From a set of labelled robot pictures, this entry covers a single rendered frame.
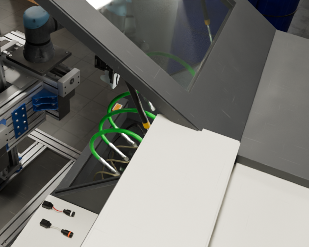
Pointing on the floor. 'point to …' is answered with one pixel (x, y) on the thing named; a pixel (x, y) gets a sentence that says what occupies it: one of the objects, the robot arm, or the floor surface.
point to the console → (167, 190)
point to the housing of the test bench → (277, 156)
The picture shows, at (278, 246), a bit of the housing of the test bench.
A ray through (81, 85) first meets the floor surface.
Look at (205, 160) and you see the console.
